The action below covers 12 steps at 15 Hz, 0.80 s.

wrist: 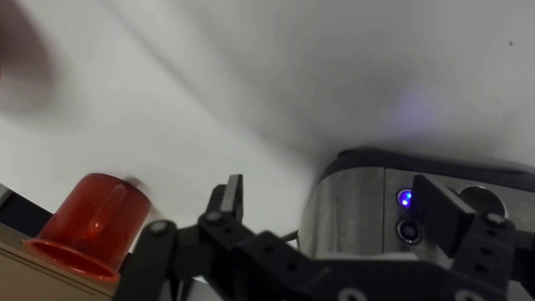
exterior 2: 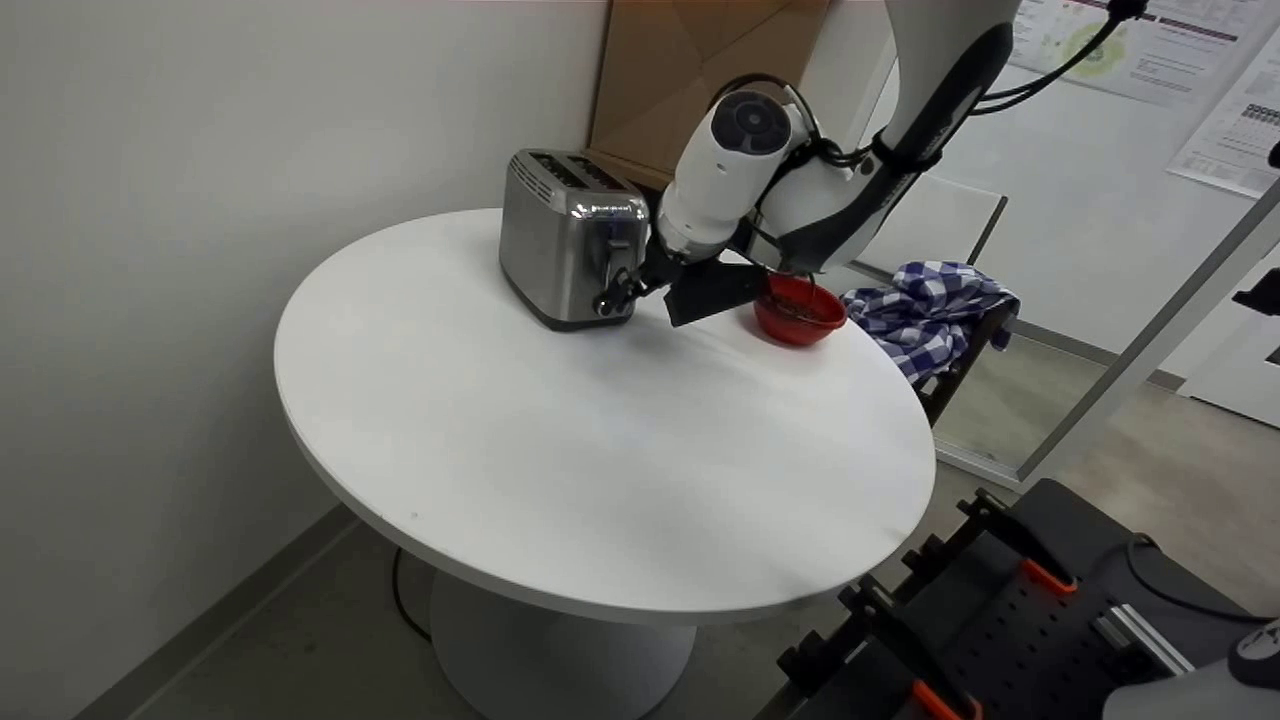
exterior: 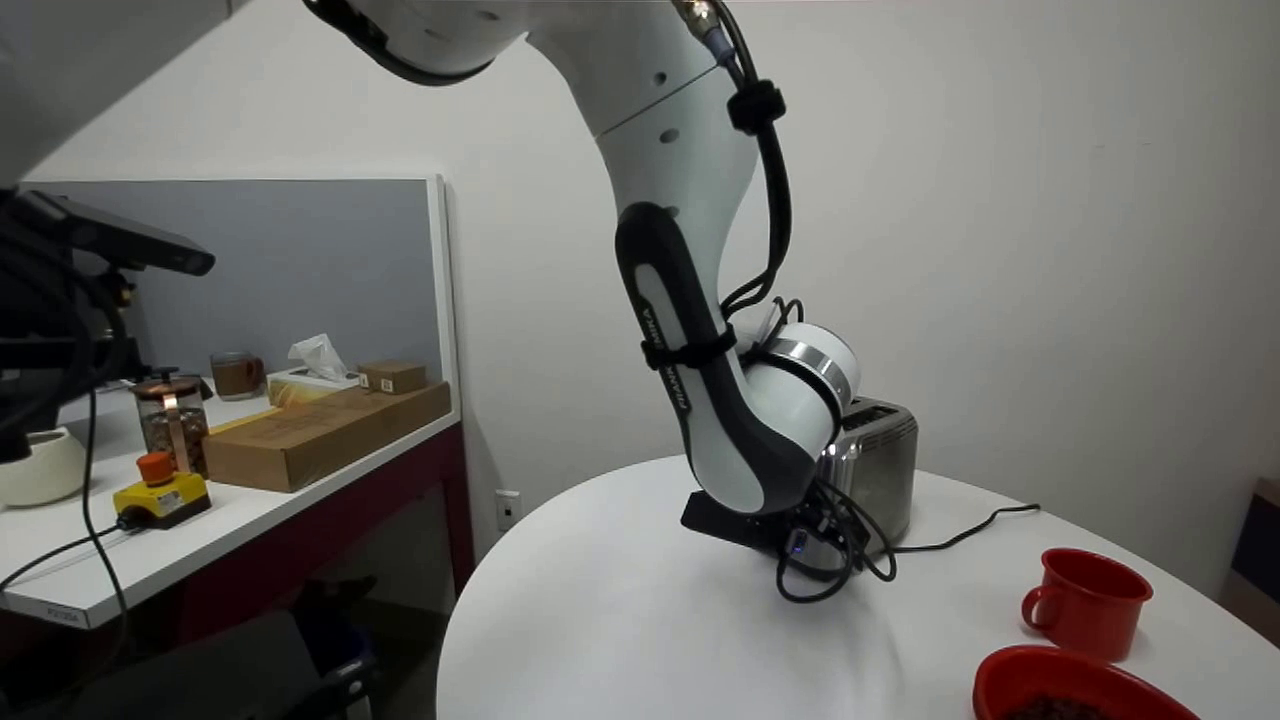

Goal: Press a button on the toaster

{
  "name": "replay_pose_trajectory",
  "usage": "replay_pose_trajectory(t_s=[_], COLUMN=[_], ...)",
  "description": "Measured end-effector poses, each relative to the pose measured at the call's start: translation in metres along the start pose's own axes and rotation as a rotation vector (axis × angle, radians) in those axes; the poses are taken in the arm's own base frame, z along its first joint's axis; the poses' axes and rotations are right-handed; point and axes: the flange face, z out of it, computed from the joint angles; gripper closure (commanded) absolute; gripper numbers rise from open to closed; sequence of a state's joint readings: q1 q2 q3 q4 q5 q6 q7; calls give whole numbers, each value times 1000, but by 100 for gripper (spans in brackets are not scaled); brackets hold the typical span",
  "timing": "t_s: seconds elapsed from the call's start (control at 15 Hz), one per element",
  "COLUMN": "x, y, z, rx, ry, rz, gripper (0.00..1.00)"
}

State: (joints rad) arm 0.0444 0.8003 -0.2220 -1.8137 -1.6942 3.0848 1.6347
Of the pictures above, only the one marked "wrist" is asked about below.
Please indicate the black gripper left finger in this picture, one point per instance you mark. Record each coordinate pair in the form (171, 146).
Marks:
(223, 245)

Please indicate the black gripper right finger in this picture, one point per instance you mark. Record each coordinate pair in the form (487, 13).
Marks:
(478, 245)

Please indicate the stainless steel two-slot toaster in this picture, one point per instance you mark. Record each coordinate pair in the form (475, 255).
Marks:
(348, 212)

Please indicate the red plastic cup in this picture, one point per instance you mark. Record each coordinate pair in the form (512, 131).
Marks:
(92, 223)

